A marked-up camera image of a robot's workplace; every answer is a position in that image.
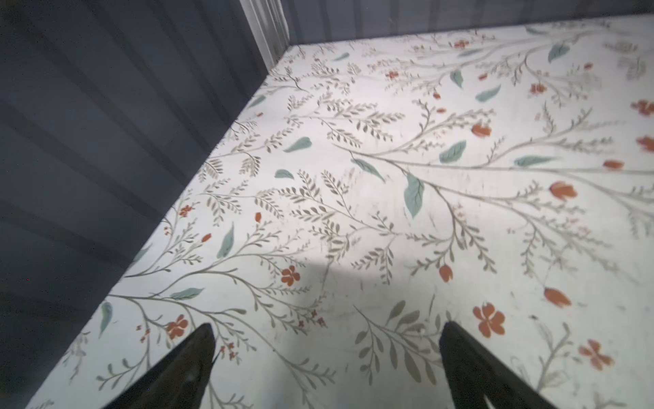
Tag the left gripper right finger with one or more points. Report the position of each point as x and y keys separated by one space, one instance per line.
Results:
x=477 y=379

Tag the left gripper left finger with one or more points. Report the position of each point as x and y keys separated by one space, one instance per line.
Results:
x=179 y=380

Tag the floral table mat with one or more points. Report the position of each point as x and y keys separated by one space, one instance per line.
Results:
x=375 y=190

